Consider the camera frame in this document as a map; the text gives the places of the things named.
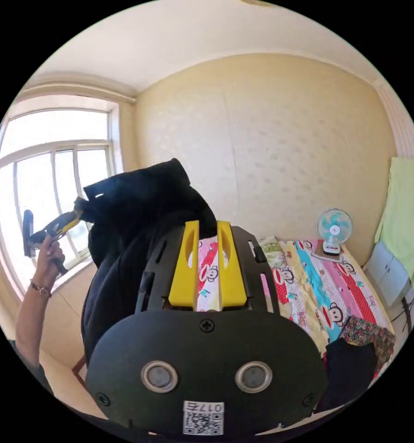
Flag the pile of clothes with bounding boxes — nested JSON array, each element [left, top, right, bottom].
[[323, 315, 397, 411]]

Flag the white cupboard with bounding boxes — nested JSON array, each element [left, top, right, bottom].
[[364, 241, 412, 306]]

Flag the small white table fan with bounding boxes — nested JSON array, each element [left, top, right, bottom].
[[317, 207, 354, 257]]

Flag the black long pants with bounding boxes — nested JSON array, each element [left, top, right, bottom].
[[81, 158, 218, 365]]

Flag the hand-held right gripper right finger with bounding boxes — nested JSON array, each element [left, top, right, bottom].
[[217, 221, 247, 310]]

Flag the person's left hand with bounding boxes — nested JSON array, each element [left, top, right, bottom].
[[36, 235, 66, 290]]

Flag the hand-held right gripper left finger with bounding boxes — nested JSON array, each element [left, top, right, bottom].
[[168, 220, 200, 309]]

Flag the window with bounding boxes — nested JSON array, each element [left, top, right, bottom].
[[0, 100, 122, 298]]

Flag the person's left forearm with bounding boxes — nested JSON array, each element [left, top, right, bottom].
[[14, 281, 53, 368]]

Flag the light green cloth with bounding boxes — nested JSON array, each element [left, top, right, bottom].
[[374, 157, 414, 289]]

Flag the bed with cartoon printed sheet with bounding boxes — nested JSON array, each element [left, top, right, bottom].
[[195, 236, 395, 352]]

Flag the green patterned pillow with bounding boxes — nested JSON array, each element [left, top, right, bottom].
[[259, 236, 284, 268]]

